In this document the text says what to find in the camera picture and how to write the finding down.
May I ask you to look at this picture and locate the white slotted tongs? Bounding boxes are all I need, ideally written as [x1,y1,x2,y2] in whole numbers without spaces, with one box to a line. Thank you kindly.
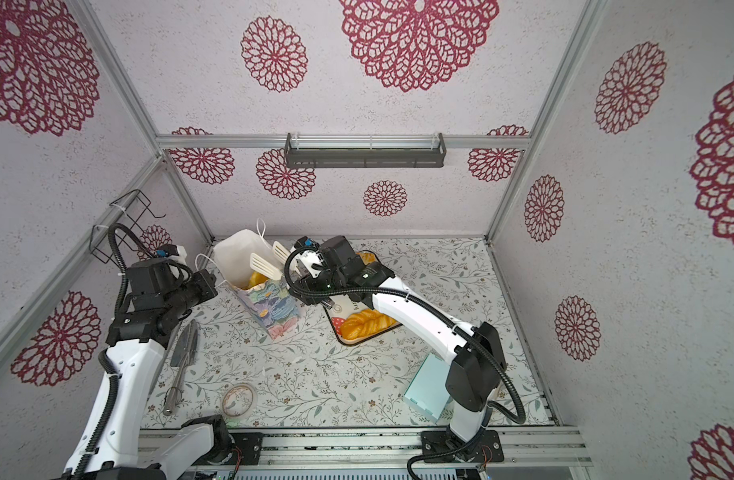
[249,241,291,281]

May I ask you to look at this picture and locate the floral paper gift bag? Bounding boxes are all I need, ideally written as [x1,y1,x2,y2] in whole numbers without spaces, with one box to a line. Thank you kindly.
[195,219,300,340]

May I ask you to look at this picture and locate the small bread roll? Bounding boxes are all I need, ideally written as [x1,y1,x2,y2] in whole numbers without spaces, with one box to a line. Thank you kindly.
[247,271,269,289]
[358,251,377,265]

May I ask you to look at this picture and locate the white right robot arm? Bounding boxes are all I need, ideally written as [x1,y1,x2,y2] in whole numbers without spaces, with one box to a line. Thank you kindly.
[282,236,525,448]

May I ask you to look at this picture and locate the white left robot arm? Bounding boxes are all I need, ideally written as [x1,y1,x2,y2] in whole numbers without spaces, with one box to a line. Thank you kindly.
[61,256,233,479]

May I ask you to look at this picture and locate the braided yellow bread loaf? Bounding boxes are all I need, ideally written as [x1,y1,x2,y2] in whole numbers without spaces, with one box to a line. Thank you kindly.
[340,309,399,341]

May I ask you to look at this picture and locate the strawberry print serving tray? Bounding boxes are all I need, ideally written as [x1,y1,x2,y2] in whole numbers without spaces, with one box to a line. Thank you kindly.
[324,296,402,346]

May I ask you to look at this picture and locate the round tape roll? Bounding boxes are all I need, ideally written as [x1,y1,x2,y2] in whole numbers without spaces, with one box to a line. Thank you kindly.
[221,383,258,419]

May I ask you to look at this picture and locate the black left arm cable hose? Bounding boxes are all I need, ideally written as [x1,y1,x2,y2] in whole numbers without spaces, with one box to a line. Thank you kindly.
[69,223,155,480]

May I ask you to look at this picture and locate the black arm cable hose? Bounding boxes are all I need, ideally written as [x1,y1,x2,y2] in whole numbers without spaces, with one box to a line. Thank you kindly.
[282,245,527,480]
[69,223,155,480]

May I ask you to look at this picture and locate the black wire wall basket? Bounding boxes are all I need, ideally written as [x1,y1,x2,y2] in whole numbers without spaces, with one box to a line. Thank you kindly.
[86,189,165,267]

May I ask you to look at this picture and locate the black wall shelf rack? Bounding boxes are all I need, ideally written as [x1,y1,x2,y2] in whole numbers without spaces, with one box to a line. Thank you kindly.
[283,134,448,169]

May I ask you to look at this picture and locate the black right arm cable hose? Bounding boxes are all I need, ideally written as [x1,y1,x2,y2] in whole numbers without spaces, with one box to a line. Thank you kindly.
[282,245,527,480]

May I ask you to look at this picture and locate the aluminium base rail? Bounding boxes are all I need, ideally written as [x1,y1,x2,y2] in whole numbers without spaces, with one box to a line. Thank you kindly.
[132,425,593,480]

